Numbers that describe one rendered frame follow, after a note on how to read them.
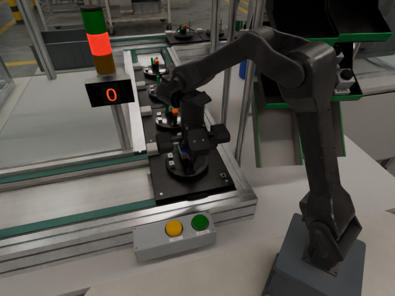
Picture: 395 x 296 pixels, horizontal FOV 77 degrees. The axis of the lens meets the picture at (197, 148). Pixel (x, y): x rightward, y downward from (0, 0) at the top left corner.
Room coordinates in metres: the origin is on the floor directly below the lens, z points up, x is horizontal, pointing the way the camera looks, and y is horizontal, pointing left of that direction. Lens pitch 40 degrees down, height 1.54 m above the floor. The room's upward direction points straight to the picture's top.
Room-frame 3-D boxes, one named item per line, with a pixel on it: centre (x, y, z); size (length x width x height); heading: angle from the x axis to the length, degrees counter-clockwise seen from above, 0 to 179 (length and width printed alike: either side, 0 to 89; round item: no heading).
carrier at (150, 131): (0.83, 0.10, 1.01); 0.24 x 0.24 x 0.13; 15
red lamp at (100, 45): (0.65, 0.25, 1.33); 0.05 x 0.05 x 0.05
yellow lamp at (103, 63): (0.65, 0.25, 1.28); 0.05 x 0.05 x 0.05
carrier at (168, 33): (1.95, 0.10, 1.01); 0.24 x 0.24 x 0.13; 15
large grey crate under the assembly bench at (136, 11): (6.05, 1.09, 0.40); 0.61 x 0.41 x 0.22; 104
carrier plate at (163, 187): (0.59, 0.03, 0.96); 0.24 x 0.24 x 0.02; 15
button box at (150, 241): (0.36, 0.06, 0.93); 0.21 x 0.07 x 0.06; 105
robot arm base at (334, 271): (0.24, -0.25, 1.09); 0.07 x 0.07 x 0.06; 59
